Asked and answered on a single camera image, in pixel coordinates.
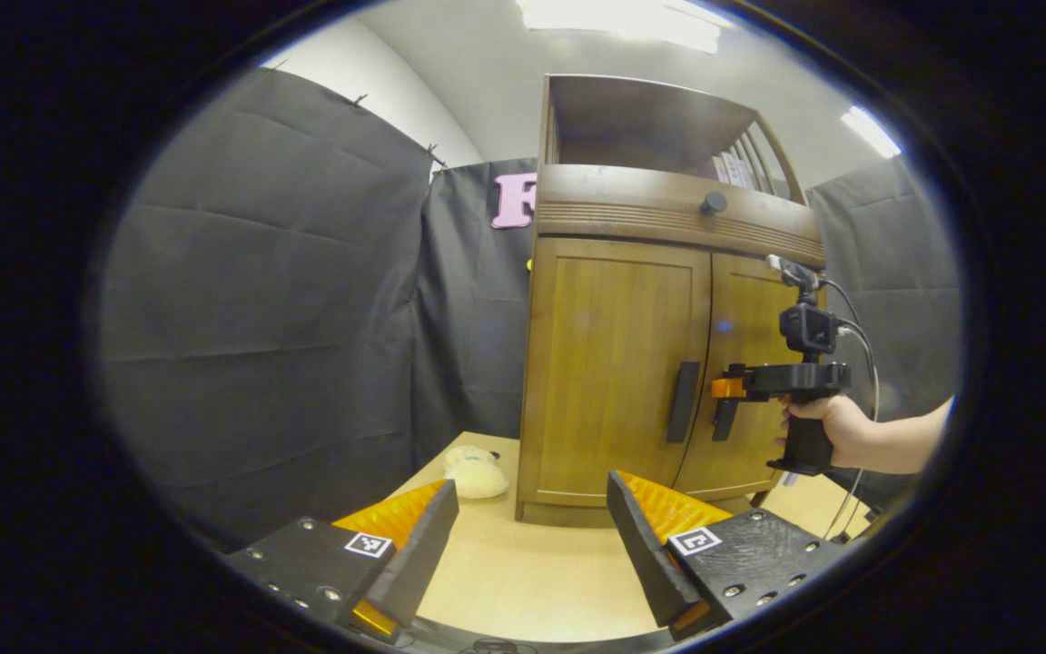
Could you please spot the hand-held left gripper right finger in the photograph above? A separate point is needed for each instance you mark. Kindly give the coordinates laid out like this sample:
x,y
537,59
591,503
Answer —
x,y
646,554

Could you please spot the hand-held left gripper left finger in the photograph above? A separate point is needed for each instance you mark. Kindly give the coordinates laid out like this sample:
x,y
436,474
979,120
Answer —
x,y
419,563

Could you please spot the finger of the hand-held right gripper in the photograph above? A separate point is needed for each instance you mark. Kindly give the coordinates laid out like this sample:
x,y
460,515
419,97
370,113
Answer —
x,y
730,388

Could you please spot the wooden cabinet door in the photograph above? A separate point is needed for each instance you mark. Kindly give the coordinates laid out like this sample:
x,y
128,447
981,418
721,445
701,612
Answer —
x,y
605,363
745,313

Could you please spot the wooden double-door shoe cabinet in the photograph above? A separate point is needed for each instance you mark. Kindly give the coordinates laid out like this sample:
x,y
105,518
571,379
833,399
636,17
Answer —
x,y
632,118

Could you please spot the wooden cabinet drawer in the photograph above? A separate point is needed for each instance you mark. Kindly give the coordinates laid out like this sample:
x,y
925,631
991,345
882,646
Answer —
x,y
623,204

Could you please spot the cream plush toy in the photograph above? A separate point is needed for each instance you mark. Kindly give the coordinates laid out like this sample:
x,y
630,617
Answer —
x,y
478,477

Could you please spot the round black drawer knob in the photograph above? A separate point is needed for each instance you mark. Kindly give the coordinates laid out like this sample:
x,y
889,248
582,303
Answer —
x,y
714,203

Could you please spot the small white spine book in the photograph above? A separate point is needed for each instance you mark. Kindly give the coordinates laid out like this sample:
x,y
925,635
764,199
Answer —
x,y
733,170
746,173
721,171

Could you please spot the small ceiling light panel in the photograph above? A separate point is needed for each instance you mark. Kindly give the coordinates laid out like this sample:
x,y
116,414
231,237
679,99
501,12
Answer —
x,y
871,133

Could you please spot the black backdrop cloth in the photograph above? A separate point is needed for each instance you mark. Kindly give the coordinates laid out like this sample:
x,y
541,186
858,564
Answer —
x,y
260,300

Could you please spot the large ceiling light panel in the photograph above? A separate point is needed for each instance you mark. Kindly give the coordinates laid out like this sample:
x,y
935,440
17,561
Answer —
x,y
623,20

